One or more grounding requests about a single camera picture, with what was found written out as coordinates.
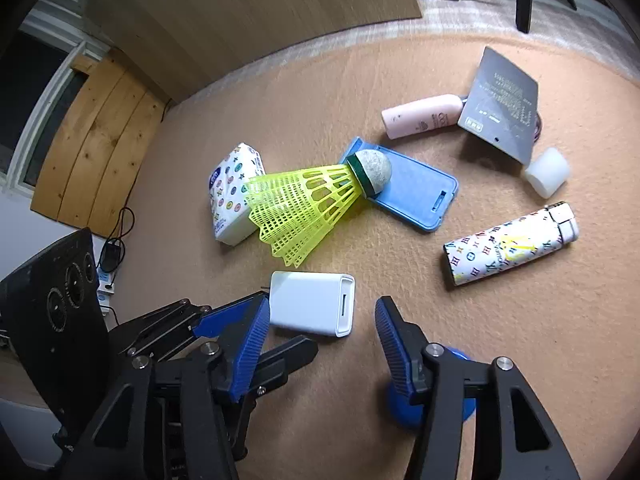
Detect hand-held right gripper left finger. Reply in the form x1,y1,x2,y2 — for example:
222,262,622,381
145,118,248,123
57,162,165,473
60,296,273,480

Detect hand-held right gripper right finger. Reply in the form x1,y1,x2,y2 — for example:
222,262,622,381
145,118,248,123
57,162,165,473
375,296,583,480

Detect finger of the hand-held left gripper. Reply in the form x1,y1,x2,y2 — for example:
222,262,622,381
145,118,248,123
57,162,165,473
245,335,319,403
107,294,268,361

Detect white charger block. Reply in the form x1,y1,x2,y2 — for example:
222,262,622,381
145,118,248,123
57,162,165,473
268,271,357,338

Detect blue round disc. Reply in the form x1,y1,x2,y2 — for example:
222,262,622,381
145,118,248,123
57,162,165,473
385,346,476,428

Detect white dotted tissue pack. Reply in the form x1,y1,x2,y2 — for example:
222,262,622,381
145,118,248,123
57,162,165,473
206,142,266,247

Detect yellow plastic shuttlecock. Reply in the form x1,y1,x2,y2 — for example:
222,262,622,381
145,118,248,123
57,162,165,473
243,149,392,268

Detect white patterned lighter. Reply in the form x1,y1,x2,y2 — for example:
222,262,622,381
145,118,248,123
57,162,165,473
442,201,581,288

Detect white translucent cap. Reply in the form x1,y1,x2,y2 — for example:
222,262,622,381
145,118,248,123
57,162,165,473
524,147,572,198

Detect pink lotion bottle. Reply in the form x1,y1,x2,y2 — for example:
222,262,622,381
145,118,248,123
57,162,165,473
381,94,466,140

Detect grey printed card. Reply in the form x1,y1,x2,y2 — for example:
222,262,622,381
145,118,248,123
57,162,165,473
457,46,540,166

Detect white power strip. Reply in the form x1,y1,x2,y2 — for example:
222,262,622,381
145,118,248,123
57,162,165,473
95,267,117,316

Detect black power adapter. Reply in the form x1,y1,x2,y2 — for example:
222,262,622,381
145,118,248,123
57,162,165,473
99,242,123,273

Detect pine wood planks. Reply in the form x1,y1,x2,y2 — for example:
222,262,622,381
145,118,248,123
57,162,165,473
30,47,168,238

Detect light wooden board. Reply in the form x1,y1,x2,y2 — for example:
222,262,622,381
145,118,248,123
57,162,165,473
82,0,423,103

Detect checkered sheet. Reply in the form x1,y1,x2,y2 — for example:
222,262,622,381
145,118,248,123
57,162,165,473
170,0,631,106

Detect white window frame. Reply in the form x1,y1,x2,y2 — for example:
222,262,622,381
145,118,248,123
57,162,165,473
0,0,113,193

